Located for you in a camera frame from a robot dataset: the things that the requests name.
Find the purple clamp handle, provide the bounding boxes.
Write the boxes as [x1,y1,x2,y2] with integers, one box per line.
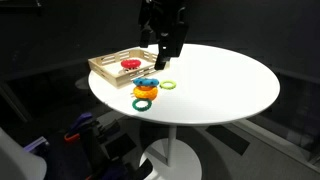
[68,112,93,133]

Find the white table pedestal base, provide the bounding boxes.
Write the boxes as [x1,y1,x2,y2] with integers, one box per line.
[139,125,203,180]

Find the white rounded object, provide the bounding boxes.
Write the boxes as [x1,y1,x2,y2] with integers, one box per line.
[0,127,48,180]

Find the blue dotted toy ring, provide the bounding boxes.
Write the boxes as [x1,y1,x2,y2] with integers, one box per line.
[132,77,160,87]

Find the light green knobbed ring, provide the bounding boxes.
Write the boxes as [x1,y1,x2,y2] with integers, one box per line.
[159,79,177,91]

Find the orange bumpy toy ring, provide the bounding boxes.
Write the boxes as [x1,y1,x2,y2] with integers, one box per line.
[132,85,159,101]

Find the dark green knobbed ring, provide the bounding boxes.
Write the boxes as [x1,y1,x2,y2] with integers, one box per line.
[131,98,153,113]

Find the black stand with clamps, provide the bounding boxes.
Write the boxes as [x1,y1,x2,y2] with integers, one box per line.
[77,119,154,180]

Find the light wooden slatted crate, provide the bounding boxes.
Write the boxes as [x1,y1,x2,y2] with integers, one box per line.
[87,47,170,89]

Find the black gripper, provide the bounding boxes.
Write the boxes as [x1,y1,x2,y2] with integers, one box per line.
[138,18,190,71]

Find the red bumpy toy ring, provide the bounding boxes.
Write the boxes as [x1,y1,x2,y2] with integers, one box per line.
[120,58,142,70]

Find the orange clamp handle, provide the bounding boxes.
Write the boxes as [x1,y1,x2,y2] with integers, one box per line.
[63,132,81,143]

